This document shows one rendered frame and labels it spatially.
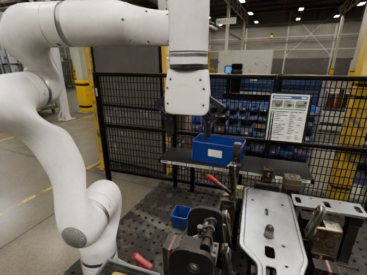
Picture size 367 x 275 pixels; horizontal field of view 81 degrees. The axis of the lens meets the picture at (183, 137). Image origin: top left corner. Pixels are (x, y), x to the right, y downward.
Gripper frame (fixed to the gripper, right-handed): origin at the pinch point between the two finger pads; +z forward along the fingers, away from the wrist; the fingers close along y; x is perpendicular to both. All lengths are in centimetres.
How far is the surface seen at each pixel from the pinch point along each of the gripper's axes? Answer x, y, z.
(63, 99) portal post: 449, -512, 83
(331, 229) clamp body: 28, 46, 41
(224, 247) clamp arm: 2.0, 10.6, 34.6
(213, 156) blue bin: 71, -5, 37
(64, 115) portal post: 449, -516, 132
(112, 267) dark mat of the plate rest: -17.1, -13.2, 28.7
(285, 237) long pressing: 24, 31, 45
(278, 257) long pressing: 13, 28, 45
